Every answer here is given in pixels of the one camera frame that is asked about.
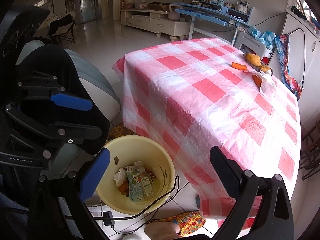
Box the white plastic stool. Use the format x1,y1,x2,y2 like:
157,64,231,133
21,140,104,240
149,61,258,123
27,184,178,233
233,31,268,58

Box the orange peel piece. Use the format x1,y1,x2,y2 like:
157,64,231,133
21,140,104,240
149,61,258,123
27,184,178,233
231,62,248,72

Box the black folding chair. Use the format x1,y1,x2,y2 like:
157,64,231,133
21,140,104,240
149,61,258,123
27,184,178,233
48,14,76,46

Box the large yellow mango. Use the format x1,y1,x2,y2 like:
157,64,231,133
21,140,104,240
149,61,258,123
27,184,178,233
244,53,261,67

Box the blue study desk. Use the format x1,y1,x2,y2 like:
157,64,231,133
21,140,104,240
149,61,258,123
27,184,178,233
176,2,255,46

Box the small yellow mango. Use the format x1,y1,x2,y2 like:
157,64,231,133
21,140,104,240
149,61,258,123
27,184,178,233
259,65,273,75

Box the yellow plastic trash basin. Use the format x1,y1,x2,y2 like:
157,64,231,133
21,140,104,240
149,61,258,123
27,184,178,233
96,135,175,215

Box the black cable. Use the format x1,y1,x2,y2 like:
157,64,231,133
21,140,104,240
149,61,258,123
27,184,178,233
89,175,180,235

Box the colourful hanging bag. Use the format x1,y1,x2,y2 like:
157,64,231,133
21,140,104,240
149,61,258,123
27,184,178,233
274,34,303,100

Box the green drink carton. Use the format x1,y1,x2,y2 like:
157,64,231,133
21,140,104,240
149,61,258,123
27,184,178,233
125,166,144,203

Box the cream TV cabinet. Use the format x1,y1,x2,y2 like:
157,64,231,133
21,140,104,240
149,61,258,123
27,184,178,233
120,9,190,42

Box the large orange peel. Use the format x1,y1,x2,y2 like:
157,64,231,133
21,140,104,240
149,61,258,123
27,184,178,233
118,180,130,196

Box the white wall cabinets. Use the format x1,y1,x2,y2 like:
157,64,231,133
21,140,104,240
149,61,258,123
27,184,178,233
281,10,319,130

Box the colourful patterned slipper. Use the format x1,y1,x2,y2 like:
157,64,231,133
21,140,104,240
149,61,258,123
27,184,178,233
145,211,206,237

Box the fruit plate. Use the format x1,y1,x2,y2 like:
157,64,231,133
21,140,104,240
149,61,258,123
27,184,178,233
243,53,273,75

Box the red white checkered tablecloth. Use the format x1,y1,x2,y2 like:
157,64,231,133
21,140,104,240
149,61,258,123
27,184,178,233
113,38,301,219

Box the orange peel under tissue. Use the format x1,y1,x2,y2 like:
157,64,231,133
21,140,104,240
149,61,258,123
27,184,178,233
252,74,263,89

